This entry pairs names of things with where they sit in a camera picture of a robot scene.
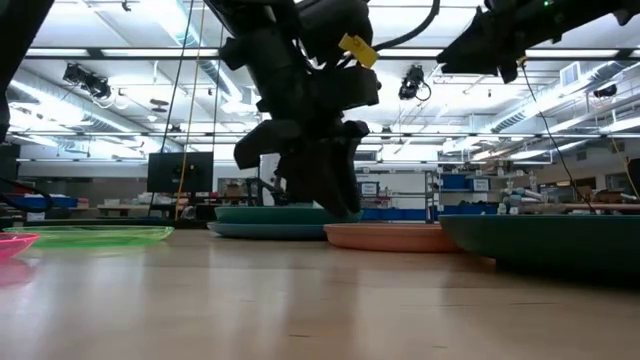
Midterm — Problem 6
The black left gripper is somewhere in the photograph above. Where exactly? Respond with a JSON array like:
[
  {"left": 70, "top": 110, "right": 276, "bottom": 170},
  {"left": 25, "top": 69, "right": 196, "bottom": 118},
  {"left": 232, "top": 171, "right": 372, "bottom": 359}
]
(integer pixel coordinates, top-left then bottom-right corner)
[{"left": 219, "top": 28, "right": 371, "bottom": 220}]

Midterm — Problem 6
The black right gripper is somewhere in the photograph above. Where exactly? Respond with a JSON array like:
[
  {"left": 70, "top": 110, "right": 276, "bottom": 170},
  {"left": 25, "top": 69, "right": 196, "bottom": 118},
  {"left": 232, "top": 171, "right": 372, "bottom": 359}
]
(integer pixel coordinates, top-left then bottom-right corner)
[{"left": 437, "top": 0, "right": 581, "bottom": 84}]

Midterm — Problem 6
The teal plastic plate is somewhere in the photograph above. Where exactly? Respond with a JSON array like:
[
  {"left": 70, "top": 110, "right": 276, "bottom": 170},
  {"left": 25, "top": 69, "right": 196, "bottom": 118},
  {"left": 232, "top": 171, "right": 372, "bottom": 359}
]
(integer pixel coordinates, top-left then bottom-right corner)
[{"left": 214, "top": 204, "right": 363, "bottom": 226}]

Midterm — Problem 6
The row of blue bins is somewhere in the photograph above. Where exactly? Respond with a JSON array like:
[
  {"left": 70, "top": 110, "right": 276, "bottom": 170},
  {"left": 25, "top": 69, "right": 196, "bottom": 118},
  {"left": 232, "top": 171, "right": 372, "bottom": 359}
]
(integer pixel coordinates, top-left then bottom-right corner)
[{"left": 359, "top": 207, "right": 427, "bottom": 222}]

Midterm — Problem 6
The yellow paper tag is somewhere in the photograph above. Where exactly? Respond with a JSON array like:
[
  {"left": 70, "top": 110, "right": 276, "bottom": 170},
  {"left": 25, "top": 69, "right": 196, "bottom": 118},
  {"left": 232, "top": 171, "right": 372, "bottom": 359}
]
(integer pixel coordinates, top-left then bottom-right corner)
[{"left": 338, "top": 32, "right": 380, "bottom": 70}]

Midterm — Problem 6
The black monitor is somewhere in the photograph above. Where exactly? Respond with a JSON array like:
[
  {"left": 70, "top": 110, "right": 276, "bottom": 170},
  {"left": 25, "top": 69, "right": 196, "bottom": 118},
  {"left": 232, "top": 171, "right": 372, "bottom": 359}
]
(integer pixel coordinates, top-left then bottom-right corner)
[{"left": 146, "top": 151, "right": 215, "bottom": 195}]

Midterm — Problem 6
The salmon plastic plate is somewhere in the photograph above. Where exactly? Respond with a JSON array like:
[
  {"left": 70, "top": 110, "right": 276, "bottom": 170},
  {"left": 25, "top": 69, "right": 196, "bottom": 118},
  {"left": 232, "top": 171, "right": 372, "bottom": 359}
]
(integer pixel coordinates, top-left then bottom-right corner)
[{"left": 323, "top": 222, "right": 465, "bottom": 254}]

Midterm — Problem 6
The shelf with blue bins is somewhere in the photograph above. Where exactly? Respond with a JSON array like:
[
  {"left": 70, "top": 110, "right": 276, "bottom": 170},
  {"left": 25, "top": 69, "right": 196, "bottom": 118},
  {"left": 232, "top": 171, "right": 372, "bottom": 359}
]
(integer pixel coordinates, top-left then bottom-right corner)
[{"left": 424, "top": 169, "right": 494, "bottom": 222}]

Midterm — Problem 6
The white workbench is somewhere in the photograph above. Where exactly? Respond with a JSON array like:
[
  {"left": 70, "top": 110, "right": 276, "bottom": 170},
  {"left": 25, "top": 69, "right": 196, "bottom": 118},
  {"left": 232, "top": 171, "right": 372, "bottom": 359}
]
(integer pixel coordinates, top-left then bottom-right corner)
[{"left": 97, "top": 202, "right": 151, "bottom": 211}]

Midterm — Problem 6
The wooden bench top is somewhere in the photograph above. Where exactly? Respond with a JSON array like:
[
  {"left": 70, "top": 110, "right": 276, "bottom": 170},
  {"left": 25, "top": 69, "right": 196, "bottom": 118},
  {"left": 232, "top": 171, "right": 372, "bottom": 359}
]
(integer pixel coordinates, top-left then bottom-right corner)
[{"left": 519, "top": 202, "right": 640, "bottom": 211}]

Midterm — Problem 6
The dark green plastic plate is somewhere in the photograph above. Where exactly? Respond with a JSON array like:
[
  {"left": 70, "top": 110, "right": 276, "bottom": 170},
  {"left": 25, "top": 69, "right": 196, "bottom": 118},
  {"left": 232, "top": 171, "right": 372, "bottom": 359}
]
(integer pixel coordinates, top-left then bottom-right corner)
[{"left": 438, "top": 213, "right": 640, "bottom": 279}]

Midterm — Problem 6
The green translucent plastic plate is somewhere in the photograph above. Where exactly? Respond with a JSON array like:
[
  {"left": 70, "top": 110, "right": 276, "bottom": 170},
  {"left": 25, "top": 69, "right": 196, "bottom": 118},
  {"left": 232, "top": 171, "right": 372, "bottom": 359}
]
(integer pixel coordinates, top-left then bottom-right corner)
[{"left": 3, "top": 224, "right": 175, "bottom": 249}]

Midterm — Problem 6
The long blue bin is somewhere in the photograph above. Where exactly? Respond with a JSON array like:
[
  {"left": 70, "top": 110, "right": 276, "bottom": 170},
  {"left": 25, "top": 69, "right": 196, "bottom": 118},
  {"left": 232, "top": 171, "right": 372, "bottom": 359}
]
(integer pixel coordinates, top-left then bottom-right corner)
[{"left": 8, "top": 193, "right": 80, "bottom": 209}]

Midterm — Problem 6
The pink translucent plastic plate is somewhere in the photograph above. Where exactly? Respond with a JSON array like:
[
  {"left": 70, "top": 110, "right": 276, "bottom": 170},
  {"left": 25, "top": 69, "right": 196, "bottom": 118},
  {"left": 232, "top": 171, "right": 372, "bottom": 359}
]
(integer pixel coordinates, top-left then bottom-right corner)
[{"left": 0, "top": 232, "right": 40, "bottom": 260}]

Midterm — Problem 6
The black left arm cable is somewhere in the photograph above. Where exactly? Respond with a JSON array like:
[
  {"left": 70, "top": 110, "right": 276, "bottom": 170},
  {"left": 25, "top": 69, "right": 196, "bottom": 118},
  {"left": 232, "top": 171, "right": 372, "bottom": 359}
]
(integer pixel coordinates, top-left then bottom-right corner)
[{"left": 372, "top": 0, "right": 442, "bottom": 52}]

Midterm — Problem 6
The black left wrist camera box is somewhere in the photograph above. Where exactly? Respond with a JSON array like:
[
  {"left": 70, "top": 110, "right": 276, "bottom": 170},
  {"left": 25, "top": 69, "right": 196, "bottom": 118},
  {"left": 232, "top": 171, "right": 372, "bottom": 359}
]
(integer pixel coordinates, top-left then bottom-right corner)
[{"left": 310, "top": 66, "right": 381, "bottom": 110}]

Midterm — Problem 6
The yellow cable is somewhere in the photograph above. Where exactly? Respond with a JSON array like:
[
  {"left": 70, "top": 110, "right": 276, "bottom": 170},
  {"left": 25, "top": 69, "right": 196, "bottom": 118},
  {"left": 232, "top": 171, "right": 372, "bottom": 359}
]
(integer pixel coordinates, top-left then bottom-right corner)
[{"left": 173, "top": 0, "right": 207, "bottom": 222}]

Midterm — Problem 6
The thin black cable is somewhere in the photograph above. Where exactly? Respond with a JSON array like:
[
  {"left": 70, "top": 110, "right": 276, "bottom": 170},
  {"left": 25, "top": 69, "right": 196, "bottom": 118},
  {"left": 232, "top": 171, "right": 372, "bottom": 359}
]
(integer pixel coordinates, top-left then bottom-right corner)
[{"left": 519, "top": 59, "right": 597, "bottom": 215}]

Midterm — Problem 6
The black hanging cable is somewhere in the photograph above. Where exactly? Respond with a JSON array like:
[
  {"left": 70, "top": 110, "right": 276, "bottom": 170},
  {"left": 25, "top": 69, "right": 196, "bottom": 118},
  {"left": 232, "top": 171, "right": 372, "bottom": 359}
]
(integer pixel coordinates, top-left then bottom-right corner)
[{"left": 158, "top": 0, "right": 195, "bottom": 154}]

